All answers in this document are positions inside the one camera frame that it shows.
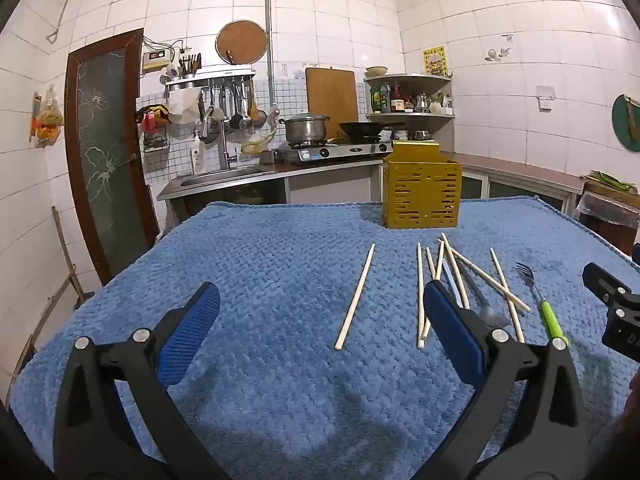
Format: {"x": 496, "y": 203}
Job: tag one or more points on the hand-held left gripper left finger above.
{"x": 190, "y": 330}

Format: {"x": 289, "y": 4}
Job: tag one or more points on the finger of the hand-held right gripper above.
{"x": 607, "y": 285}

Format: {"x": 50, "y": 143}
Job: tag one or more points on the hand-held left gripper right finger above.
{"x": 452, "y": 325}

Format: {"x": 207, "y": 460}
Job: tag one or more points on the metal spoon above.
{"x": 492, "y": 314}

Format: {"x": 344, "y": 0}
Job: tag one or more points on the silver metal utensil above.
{"x": 450, "y": 282}

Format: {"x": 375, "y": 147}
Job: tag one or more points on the wooden chopstick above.
{"x": 356, "y": 296}
{"x": 492, "y": 284}
{"x": 440, "y": 267}
{"x": 430, "y": 262}
{"x": 505, "y": 290}
{"x": 452, "y": 265}
{"x": 420, "y": 285}

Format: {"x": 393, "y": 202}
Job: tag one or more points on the yellow perforated utensil holder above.
{"x": 420, "y": 195}

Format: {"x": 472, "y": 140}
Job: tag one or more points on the person's right hand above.
{"x": 631, "y": 405}

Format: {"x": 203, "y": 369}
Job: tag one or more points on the plastic covered cardboard box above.
{"x": 610, "y": 210}

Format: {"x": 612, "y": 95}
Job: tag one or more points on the blue knitted blanket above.
{"x": 275, "y": 285}

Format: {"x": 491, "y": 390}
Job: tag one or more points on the glass door cabinet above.
{"x": 520, "y": 190}

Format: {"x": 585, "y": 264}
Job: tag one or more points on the wooden broomstick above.
{"x": 67, "y": 260}

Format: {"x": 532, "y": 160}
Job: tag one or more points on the steel sink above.
{"x": 225, "y": 176}

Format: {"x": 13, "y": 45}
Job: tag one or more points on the brown kitchen counter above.
{"x": 500, "y": 167}

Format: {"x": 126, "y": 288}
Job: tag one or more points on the green round board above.
{"x": 627, "y": 122}

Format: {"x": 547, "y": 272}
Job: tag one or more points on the small metal cup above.
{"x": 267, "y": 156}

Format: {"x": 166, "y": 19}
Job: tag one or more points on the brown frosted glass door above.
{"x": 105, "y": 160}

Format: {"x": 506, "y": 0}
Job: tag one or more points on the steel gas stove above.
{"x": 340, "y": 151}

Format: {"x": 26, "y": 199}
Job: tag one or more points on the black wok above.
{"x": 365, "y": 130}

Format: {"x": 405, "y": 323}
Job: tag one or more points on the hanging metal ladle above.
{"x": 236, "y": 121}

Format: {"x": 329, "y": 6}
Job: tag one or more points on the red and yellow cloth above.
{"x": 152, "y": 119}

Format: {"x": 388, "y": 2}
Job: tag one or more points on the white hanging cloth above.
{"x": 184, "y": 107}

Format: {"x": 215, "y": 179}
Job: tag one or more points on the small metal kettle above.
{"x": 421, "y": 103}

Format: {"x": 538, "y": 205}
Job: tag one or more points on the hanging wooden spatula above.
{"x": 253, "y": 110}

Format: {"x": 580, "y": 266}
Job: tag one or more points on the steel cooking pot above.
{"x": 305, "y": 130}

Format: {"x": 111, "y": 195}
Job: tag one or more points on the red sauce bottle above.
{"x": 397, "y": 100}

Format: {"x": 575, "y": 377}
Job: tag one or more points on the green bottle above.
{"x": 375, "y": 100}

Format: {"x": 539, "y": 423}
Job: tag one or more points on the grey corner shelf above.
{"x": 410, "y": 79}

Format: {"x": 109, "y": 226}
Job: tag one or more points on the hanging plastic bag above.
{"x": 47, "y": 125}

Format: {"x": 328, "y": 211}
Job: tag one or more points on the steel cutlery cup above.
{"x": 189, "y": 67}

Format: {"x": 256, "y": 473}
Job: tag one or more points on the wooden cutting board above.
{"x": 330, "y": 92}

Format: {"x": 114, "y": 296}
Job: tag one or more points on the beige bowl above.
{"x": 376, "y": 71}

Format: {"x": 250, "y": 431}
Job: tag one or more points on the white control box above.
{"x": 156, "y": 61}

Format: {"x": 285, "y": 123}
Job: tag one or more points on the white wall socket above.
{"x": 545, "y": 97}

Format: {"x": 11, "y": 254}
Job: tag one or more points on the steel wall utensil rack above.
{"x": 210, "y": 77}

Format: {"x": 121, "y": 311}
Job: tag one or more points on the cartoon wall sticker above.
{"x": 497, "y": 52}

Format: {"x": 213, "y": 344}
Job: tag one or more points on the yellow wall poster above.
{"x": 434, "y": 61}

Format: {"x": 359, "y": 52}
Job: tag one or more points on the vertical grey wall pipe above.
{"x": 269, "y": 20}

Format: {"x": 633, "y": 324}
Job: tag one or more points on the bent grey wall pipe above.
{"x": 65, "y": 7}

